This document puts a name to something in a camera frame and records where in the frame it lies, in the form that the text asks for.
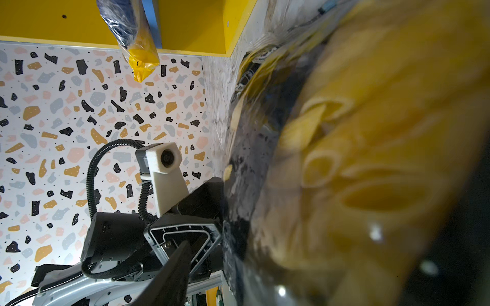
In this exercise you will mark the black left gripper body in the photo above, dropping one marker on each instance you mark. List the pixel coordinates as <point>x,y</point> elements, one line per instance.
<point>115,249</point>

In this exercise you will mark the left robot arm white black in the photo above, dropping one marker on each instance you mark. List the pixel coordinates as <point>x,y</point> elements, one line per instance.
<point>67,285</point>

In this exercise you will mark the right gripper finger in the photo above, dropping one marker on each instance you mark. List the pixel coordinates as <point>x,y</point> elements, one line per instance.
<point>169,287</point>

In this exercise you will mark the yellow Pastatime spaghetti pack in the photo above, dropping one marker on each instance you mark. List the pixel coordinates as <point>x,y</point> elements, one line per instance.
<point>127,21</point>

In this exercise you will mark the yellow shelf pink blue boards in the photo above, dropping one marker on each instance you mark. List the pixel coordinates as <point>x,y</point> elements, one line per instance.
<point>199,28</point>

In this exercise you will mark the clear black penne bag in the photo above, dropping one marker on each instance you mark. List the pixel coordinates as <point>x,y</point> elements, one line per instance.
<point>358,160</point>

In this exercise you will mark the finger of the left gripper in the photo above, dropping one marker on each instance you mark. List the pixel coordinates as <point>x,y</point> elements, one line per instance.
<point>204,202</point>
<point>205,240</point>

